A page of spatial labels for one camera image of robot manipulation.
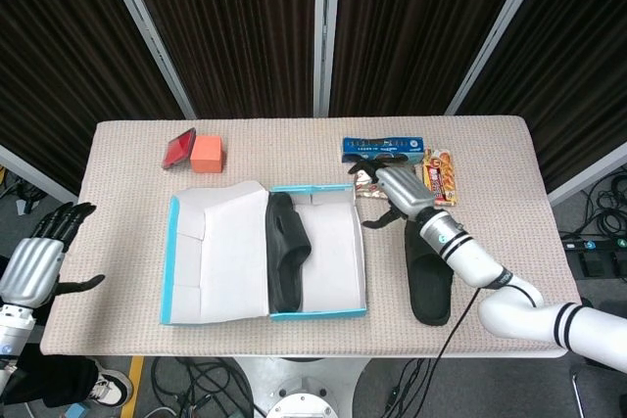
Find yellow snack packet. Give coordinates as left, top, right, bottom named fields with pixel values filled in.
left=421, top=146, right=460, bottom=208

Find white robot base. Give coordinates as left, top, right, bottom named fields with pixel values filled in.
left=234, top=356, right=374, bottom=418

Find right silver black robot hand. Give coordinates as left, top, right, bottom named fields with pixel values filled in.
left=347, top=156, right=438, bottom=232

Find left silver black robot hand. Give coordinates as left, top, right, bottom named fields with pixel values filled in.
left=0, top=201, right=107, bottom=310

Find black trouser leg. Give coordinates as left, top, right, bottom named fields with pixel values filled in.
left=2, top=355, right=100, bottom=408

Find coiled black floor cables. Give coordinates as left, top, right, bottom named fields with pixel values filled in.
left=581, top=175, right=627, bottom=242

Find silver red snack packet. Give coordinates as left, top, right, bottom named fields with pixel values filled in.
left=353, top=165, right=394, bottom=203

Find grey partition post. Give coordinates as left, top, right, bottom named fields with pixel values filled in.
left=313, top=0, right=343, bottom=118
left=96, top=0, right=198, bottom=119
left=444, top=0, right=558, bottom=116
left=0, top=143, right=78, bottom=204
left=547, top=142, right=627, bottom=207

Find white black sneaker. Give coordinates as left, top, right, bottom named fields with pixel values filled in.
left=87, top=361, right=135, bottom=408

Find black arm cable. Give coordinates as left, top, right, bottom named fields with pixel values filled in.
left=433, top=268, right=540, bottom=380

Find teal cardboard shoe box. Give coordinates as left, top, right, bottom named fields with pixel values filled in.
left=160, top=178, right=368, bottom=326

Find dark ribbed partition panel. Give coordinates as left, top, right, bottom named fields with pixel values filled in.
left=0, top=0, right=183, bottom=187
left=458, top=0, right=627, bottom=190
left=330, top=0, right=536, bottom=118
left=121, top=0, right=317, bottom=118

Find black power adapter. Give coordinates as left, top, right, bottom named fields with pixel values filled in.
left=580, top=251, right=611, bottom=278

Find orange block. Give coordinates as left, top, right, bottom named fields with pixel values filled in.
left=189, top=136, right=226, bottom=174

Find flat red case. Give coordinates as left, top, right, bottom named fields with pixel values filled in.
left=160, top=126, right=198, bottom=170

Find tangled black floor cables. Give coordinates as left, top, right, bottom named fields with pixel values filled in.
left=149, top=356, right=257, bottom=418

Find black cable with inline adapter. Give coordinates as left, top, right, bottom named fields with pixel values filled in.
left=381, top=357, right=433, bottom=418

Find black slipper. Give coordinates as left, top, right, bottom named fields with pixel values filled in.
left=404, top=221, right=456, bottom=326
left=264, top=191, right=314, bottom=314

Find beige textured table cloth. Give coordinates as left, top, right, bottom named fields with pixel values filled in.
left=38, top=116, right=584, bottom=358

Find blue cookie package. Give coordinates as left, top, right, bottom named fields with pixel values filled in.
left=341, top=136, right=425, bottom=165

